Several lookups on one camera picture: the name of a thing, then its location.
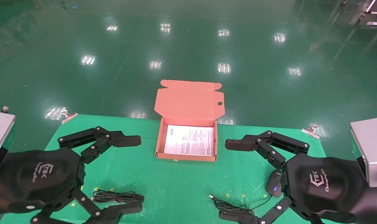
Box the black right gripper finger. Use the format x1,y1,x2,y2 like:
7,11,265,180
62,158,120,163
219,196,315,224
225,130,310,170

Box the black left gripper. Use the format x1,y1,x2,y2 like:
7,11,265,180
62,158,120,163
0,126,144,224

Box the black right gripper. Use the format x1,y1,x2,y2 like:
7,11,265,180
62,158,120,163
283,153,368,216

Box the black mouse cable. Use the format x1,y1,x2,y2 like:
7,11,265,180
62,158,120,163
208,194,273,217

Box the black data cable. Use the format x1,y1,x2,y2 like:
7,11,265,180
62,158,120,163
92,190,145,205

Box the black computer mouse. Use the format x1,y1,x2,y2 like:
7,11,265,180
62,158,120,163
266,170,284,198

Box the orange cardboard box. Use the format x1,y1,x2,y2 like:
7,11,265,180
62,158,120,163
154,80,225,162

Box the white printed instruction sheet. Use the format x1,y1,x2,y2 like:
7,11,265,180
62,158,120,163
164,124,214,157

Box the metal binder clip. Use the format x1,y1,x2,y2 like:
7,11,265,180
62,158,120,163
301,124,320,139
61,109,78,124

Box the green table mat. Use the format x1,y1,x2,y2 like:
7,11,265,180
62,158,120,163
0,114,354,224

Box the white metal rack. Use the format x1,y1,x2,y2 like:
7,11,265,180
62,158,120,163
357,0,377,27

